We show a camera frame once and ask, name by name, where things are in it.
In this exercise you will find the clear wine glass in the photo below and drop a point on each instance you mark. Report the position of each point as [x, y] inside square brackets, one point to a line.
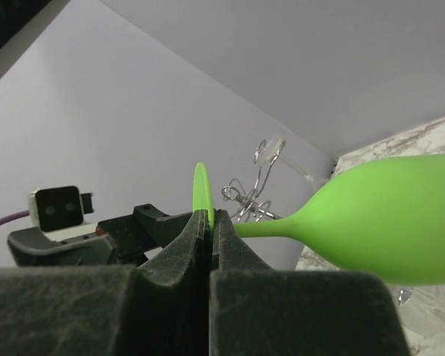
[282, 155]
[403, 294]

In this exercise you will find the green plastic wine glass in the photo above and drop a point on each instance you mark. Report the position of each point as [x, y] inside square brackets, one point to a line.
[385, 217]

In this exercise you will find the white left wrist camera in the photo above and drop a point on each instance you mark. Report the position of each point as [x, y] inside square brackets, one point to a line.
[59, 213]

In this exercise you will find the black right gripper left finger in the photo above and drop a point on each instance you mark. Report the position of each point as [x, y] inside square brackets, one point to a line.
[159, 308]

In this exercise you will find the chrome wine glass rack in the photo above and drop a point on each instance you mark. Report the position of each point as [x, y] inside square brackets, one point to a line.
[248, 206]

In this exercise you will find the clear wine glass front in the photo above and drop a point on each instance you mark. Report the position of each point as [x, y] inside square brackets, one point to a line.
[403, 294]

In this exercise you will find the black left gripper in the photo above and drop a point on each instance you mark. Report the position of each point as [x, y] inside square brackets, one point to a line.
[117, 241]

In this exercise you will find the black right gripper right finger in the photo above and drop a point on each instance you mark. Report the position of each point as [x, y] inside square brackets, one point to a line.
[257, 310]

